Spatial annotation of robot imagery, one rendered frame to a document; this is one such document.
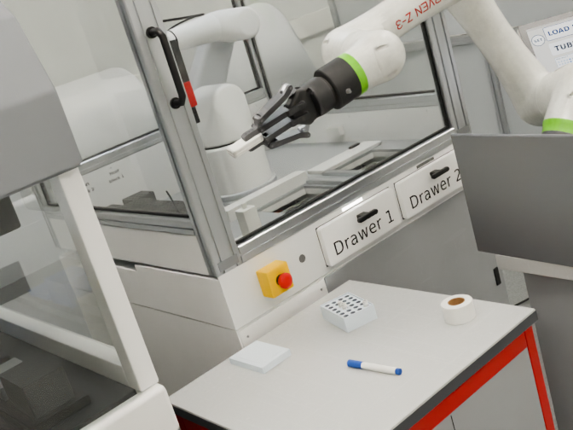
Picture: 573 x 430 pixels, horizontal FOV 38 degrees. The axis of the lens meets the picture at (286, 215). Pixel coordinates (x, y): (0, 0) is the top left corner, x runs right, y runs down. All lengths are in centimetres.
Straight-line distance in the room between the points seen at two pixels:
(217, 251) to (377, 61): 61
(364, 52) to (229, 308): 71
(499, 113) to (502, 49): 184
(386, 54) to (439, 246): 95
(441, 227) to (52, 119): 137
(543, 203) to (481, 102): 215
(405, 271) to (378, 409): 86
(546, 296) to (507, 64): 60
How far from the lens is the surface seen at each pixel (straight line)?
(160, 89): 189
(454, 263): 257
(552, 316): 219
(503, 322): 182
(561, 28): 276
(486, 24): 218
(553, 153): 190
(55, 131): 149
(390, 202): 232
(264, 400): 177
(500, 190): 205
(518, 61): 220
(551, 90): 214
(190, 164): 192
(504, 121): 401
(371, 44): 170
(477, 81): 406
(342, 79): 166
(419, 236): 244
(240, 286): 202
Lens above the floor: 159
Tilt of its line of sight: 16 degrees down
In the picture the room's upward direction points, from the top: 17 degrees counter-clockwise
